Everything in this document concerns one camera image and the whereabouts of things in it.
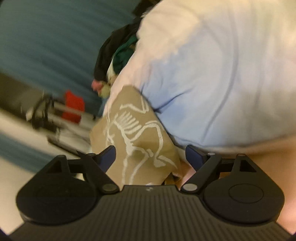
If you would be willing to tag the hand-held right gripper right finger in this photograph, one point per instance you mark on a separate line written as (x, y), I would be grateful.
(193, 155)

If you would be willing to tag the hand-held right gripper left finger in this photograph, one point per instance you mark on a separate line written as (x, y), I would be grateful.
(108, 155)

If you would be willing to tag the tan skeleton print t-shirt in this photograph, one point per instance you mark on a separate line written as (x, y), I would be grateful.
(143, 136)

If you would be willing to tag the red cloth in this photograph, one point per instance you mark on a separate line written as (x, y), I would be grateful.
(74, 102)

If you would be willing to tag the pale yellow-green garment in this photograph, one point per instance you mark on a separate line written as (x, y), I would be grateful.
(104, 91)

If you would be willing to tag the pink garment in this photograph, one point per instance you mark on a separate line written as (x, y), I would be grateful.
(96, 85)

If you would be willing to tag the pastel tie-dye duvet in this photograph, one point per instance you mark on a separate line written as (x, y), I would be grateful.
(208, 81)

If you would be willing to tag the garment steamer stand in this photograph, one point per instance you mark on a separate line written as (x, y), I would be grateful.
(44, 115)

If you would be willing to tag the narrow blue curtain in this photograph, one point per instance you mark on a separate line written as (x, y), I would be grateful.
(23, 146)

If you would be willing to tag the green garment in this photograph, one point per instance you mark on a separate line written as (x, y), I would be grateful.
(122, 58)

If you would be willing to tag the black garment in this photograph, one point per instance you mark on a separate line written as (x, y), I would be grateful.
(106, 55)

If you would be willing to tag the wide blue curtain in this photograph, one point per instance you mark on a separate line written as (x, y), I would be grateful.
(46, 41)

